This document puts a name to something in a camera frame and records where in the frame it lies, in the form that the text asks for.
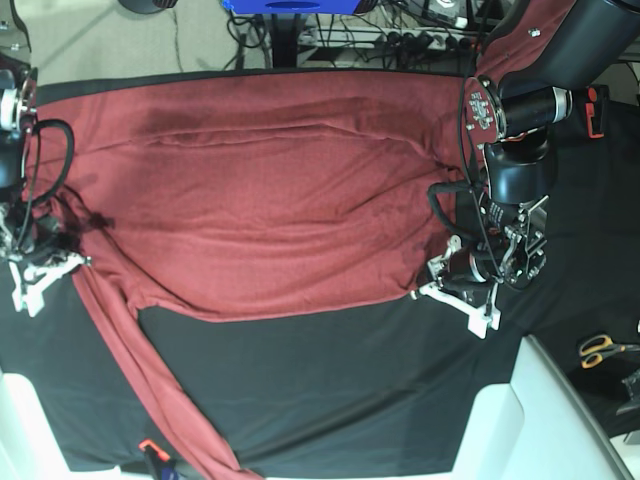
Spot blue plastic bin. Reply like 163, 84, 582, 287
221, 0, 360, 15

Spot red long-sleeve T-shirt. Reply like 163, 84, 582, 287
39, 70, 461, 479

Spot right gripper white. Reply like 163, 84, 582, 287
8, 252, 92, 318

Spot white foam block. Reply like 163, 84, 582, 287
1, 372, 122, 480
451, 336, 639, 479

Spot white foam block right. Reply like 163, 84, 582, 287
451, 336, 639, 479

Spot orange clamp at bottom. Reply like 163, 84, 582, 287
138, 439, 171, 462

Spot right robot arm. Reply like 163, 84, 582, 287
1, 1, 91, 317

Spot black metal bracket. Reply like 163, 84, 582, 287
616, 370, 640, 415

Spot black table cloth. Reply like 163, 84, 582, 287
0, 68, 640, 474

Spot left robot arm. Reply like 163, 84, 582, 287
412, 1, 639, 338

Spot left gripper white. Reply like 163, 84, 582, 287
410, 235, 501, 338

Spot white foam block left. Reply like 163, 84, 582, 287
1, 372, 122, 480

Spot orange and black clamp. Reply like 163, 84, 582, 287
585, 85, 610, 140

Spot yellow-handled scissors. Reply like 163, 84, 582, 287
578, 334, 639, 370

